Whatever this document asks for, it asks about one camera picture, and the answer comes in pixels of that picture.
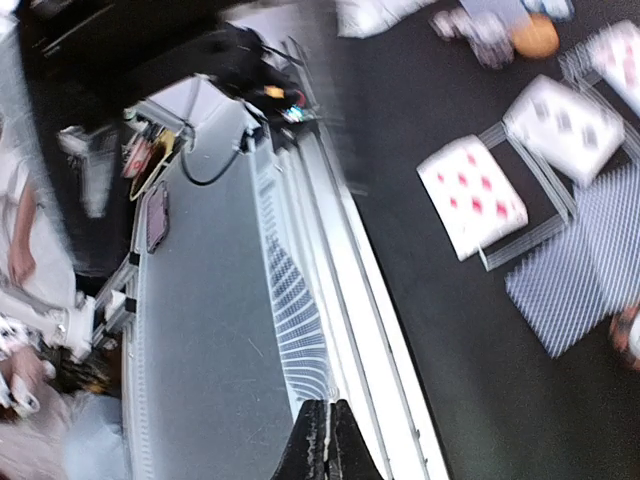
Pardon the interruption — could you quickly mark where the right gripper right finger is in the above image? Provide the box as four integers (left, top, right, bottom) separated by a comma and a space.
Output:
327, 399, 382, 480

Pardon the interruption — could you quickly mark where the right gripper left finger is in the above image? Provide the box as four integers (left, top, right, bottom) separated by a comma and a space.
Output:
272, 400, 328, 480

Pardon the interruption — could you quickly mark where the nine of diamonds card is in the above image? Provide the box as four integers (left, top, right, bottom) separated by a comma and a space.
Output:
417, 135, 528, 261

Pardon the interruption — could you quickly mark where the orange chip stack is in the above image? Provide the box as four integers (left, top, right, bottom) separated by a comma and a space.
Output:
609, 305, 639, 371

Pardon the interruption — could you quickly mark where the three of spades card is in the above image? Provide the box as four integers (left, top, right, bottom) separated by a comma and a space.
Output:
503, 75, 625, 187

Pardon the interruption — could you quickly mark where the white chip stack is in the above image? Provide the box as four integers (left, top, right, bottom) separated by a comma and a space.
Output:
465, 13, 515, 70

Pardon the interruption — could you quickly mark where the orange big blind button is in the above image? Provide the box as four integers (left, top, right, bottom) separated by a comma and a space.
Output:
512, 14, 560, 59

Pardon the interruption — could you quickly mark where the nine of hearts card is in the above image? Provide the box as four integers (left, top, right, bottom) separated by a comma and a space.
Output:
587, 20, 640, 115

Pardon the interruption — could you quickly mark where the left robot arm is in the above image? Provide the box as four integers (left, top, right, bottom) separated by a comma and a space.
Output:
15, 1, 286, 142

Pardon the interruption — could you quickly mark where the black poker felt mat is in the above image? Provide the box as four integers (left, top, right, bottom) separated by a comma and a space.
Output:
327, 6, 639, 479

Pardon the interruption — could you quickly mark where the front aluminium rail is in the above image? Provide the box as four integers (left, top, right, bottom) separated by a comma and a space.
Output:
122, 74, 451, 480

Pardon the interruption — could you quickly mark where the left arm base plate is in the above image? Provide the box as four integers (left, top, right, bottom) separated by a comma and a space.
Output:
241, 59, 320, 130

